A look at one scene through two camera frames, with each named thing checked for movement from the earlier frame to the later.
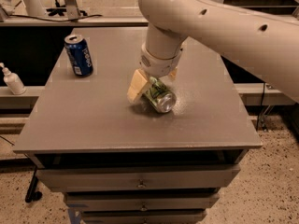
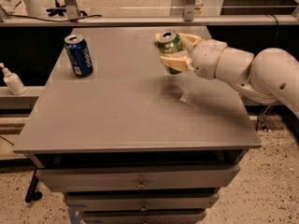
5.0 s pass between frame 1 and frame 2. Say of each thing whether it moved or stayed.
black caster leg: stayed
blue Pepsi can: stayed
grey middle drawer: stayed
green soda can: moved
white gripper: moved
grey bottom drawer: stayed
